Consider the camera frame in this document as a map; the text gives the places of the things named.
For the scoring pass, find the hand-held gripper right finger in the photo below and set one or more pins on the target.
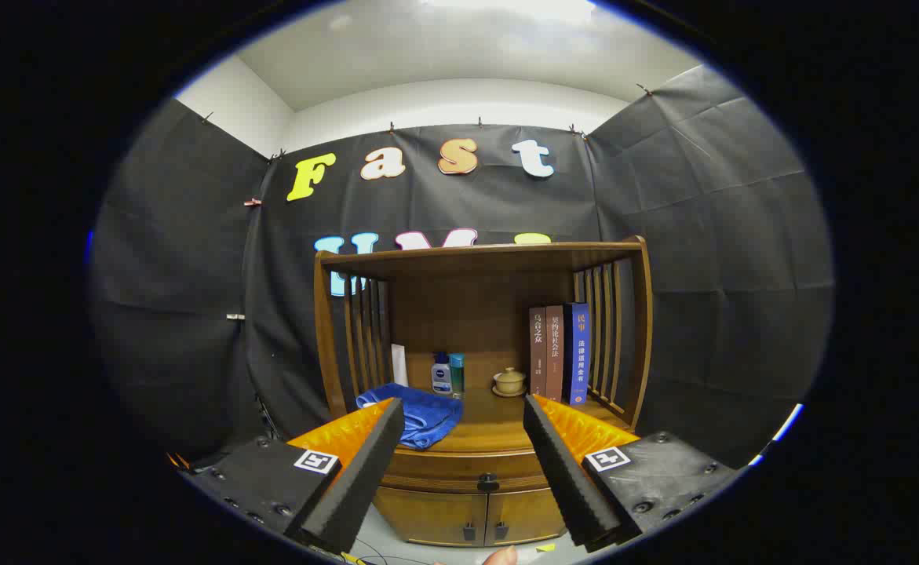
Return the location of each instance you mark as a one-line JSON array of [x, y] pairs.
[[569, 479]]

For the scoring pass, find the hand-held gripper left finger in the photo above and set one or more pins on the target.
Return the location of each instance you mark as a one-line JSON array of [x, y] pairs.
[[365, 479]]

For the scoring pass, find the wooden drawer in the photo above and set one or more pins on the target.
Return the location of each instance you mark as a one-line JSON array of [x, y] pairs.
[[443, 475]]

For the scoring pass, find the wooden cabinet door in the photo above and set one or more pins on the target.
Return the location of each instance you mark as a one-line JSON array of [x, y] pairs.
[[428, 514], [526, 514]]

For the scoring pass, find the black drawer knob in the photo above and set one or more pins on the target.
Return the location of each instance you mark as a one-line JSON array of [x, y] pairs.
[[488, 482]]

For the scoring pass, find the wooden countertop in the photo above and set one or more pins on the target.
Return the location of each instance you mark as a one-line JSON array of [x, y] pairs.
[[490, 428]]

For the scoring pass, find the wooden cabinet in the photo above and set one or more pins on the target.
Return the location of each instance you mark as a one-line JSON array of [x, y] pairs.
[[467, 314]]

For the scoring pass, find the blue folded towel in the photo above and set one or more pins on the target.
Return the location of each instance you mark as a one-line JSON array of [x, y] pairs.
[[428, 416]]

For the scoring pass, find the beige saucer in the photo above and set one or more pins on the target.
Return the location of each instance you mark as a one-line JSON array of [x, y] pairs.
[[509, 392]]

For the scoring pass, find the beige lidded teacup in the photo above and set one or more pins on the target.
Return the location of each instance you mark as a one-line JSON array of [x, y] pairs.
[[509, 378]]

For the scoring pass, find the blue book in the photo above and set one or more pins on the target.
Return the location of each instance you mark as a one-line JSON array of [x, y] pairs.
[[578, 361]]

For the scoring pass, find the reddish brown book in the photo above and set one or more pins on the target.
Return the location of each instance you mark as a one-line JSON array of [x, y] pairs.
[[555, 361]]

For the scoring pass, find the white card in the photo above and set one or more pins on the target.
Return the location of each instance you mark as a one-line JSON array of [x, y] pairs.
[[399, 365]]

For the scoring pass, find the white and blue lotion bottle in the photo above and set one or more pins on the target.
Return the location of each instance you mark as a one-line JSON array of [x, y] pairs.
[[441, 377]]

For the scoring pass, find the dark brown book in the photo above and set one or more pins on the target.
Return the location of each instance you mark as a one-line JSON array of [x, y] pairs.
[[537, 353]]

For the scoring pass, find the teal bottle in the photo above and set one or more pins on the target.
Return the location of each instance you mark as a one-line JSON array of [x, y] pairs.
[[457, 373]]

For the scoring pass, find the black backdrop cloth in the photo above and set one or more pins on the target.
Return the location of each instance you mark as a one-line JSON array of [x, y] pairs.
[[192, 275]]

